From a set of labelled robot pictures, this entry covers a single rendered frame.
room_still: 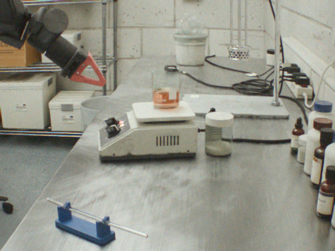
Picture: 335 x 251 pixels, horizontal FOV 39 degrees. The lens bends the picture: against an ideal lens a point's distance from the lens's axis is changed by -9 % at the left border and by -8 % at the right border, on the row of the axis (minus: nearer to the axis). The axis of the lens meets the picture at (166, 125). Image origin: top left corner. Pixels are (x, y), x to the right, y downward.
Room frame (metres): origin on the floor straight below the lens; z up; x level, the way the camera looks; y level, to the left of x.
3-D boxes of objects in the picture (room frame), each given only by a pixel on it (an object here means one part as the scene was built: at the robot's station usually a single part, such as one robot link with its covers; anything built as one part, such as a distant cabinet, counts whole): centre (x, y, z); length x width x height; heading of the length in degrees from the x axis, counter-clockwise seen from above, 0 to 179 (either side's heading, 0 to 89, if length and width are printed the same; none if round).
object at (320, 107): (1.01, -0.34, 0.81); 0.06 x 0.06 x 0.11
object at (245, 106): (1.38, -0.19, 0.76); 0.30 x 0.20 x 0.01; 85
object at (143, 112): (1.04, 0.01, 0.83); 0.12 x 0.12 x 0.01; 8
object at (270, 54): (2.07, -0.45, 0.78); 0.06 x 0.06 x 0.06
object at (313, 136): (0.89, -0.30, 0.80); 0.06 x 0.06 x 0.11
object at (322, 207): (0.71, -0.27, 0.79); 0.03 x 0.03 x 0.08
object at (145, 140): (1.04, 0.03, 0.79); 0.22 x 0.13 x 0.08; 98
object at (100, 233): (0.67, 0.13, 0.77); 0.10 x 0.03 x 0.04; 57
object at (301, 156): (0.96, -0.30, 0.78); 0.05 x 0.05 x 0.05
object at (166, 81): (1.06, 0.00, 0.88); 0.07 x 0.06 x 0.08; 70
